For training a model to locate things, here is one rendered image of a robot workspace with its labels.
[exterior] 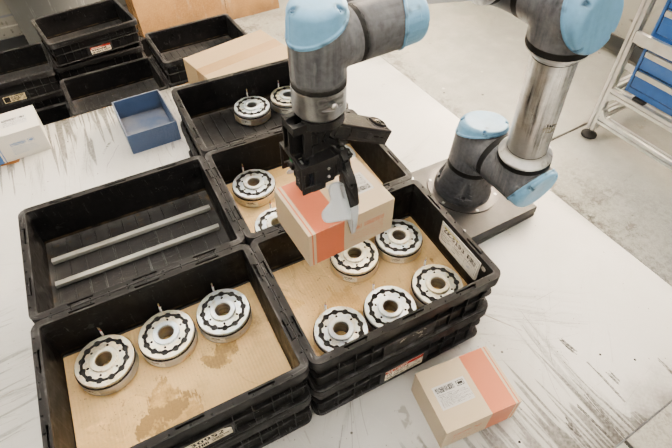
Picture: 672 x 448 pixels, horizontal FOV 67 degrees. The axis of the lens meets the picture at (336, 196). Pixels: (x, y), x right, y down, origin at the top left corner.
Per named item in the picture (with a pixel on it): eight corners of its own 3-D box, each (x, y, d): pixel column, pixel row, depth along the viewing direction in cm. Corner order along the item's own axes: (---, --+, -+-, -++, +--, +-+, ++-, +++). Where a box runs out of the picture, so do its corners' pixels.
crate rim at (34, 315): (204, 160, 121) (202, 153, 119) (248, 248, 102) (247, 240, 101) (21, 218, 108) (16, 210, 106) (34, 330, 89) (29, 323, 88)
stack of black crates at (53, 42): (145, 76, 286) (120, -5, 253) (163, 106, 266) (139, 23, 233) (66, 98, 271) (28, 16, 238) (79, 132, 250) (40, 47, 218)
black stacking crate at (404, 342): (410, 214, 122) (415, 179, 114) (490, 309, 103) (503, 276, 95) (255, 276, 109) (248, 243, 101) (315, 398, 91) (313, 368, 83)
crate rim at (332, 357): (414, 184, 115) (415, 177, 113) (502, 282, 97) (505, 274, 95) (248, 248, 102) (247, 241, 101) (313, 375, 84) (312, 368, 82)
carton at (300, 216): (354, 186, 95) (355, 156, 90) (391, 228, 88) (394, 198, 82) (277, 219, 89) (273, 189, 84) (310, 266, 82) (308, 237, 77)
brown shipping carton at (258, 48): (226, 130, 162) (218, 87, 151) (192, 100, 174) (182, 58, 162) (301, 95, 176) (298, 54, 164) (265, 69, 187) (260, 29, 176)
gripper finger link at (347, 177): (340, 205, 79) (323, 153, 77) (349, 201, 80) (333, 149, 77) (353, 209, 75) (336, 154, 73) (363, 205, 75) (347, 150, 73)
